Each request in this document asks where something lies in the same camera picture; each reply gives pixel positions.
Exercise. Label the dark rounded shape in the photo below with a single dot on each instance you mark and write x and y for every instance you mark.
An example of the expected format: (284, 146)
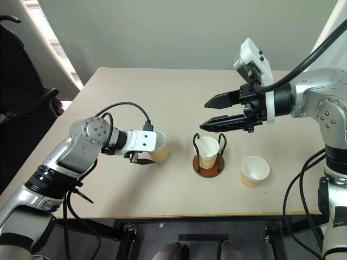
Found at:
(169, 252)

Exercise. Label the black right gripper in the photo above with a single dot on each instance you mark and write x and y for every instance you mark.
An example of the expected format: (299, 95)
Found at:
(257, 108)

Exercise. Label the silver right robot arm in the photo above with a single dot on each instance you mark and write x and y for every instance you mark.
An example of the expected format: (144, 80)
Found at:
(311, 92)

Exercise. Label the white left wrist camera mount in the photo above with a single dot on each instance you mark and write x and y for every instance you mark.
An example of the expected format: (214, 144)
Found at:
(141, 139)

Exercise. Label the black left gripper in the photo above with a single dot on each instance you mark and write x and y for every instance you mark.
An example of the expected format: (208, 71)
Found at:
(133, 157)

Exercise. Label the black office chair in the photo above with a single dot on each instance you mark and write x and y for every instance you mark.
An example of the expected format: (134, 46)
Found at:
(21, 81)

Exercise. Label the paper cup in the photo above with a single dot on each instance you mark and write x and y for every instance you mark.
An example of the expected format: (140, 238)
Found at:
(207, 159)
(160, 154)
(254, 169)

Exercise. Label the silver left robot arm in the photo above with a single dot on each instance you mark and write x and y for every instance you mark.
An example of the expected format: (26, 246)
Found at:
(81, 151)

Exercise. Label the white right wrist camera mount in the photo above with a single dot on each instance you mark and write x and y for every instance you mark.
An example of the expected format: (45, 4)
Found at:
(254, 58)

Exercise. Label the black table frame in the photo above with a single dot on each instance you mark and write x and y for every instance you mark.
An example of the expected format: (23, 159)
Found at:
(127, 233)

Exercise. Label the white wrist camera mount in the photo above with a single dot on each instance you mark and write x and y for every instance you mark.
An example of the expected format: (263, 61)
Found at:
(254, 58)
(141, 139)

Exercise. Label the white board panel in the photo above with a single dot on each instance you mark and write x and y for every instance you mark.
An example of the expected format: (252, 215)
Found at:
(336, 54)

